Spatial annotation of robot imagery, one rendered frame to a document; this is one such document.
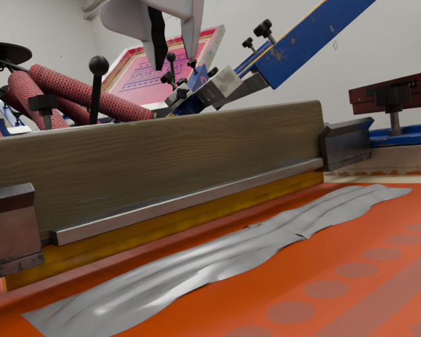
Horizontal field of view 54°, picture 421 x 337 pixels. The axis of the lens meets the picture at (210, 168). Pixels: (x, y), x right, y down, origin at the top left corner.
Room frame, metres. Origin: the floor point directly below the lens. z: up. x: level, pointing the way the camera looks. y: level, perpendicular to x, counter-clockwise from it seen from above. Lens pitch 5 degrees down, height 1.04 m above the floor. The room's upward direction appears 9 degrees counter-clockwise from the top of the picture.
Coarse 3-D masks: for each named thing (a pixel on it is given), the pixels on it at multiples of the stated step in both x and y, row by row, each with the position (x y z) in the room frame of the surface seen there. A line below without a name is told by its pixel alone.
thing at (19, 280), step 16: (320, 176) 0.48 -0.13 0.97; (272, 192) 0.42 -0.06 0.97; (288, 192) 0.44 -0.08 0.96; (224, 208) 0.38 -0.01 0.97; (240, 208) 0.39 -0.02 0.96; (176, 224) 0.35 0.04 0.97; (192, 224) 0.36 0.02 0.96; (128, 240) 0.32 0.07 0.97; (144, 240) 0.32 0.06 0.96; (80, 256) 0.29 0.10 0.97; (96, 256) 0.30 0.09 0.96; (32, 272) 0.27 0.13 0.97; (48, 272) 0.27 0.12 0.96; (16, 288) 0.26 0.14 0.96
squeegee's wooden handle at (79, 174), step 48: (0, 144) 0.26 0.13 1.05; (48, 144) 0.27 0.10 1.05; (96, 144) 0.30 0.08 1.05; (144, 144) 0.32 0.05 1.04; (192, 144) 0.35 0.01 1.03; (240, 144) 0.39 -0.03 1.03; (288, 144) 0.43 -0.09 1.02; (48, 192) 0.27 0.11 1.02; (96, 192) 0.29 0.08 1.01; (144, 192) 0.32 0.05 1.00; (48, 240) 0.27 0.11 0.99
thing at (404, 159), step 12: (408, 144) 0.49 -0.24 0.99; (420, 144) 0.47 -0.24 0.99; (372, 156) 0.52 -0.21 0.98; (384, 156) 0.50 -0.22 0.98; (396, 156) 0.49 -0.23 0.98; (408, 156) 0.48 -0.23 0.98; (420, 156) 0.47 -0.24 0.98; (348, 168) 0.54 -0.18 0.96; (360, 168) 0.53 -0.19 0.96; (372, 168) 0.52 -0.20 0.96; (384, 168) 0.50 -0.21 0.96; (396, 168) 0.49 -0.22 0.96; (408, 168) 0.48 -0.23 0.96; (420, 168) 0.47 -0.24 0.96
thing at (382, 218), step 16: (304, 192) 0.47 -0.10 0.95; (320, 192) 0.46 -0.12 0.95; (416, 192) 0.39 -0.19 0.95; (256, 208) 0.43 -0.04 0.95; (272, 208) 0.41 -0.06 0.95; (288, 208) 0.40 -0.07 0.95; (384, 208) 0.34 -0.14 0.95; (400, 208) 0.34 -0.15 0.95; (416, 208) 0.33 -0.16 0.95; (208, 224) 0.39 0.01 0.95; (224, 224) 0.38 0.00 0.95; (240, 224) 0.37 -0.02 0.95; (352, 224) 0.31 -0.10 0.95; (368, 224) 0.30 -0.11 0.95; (384, 224) 0.30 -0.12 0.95; (400, 224) 0.29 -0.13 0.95; (320, 240) 0.28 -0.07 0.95; (336, 240) 0.28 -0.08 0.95; (352, 240) 0.27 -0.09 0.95; (368, 240) 0.27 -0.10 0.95
